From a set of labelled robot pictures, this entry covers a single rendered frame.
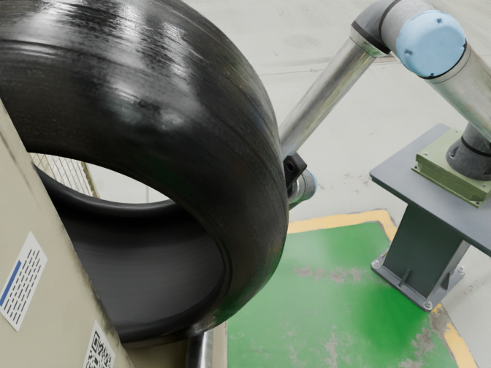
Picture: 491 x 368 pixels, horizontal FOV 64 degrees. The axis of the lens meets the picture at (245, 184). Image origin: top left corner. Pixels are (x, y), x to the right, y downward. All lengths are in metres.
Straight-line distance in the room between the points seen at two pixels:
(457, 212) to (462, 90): 0.59
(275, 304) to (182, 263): 1.05
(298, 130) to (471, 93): 0.41
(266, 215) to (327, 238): 1.61
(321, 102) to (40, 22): 0.77
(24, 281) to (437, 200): 1.37
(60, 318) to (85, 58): 0.21
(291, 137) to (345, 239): 1.07
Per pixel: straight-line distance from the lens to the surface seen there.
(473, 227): 1.47
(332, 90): 1.04
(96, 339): 0.39
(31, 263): 0.28
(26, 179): 0.27
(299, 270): 1.91
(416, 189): 1.52
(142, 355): 0.86
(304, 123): 1.07
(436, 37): 0.88
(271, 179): 0.44
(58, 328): 0.32
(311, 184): 1.05
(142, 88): 0.37
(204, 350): 0.72
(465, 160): 1.51
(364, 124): 2.85
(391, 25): 0.93
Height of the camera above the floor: 1.58
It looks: 44 degrees down
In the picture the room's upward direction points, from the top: straight up
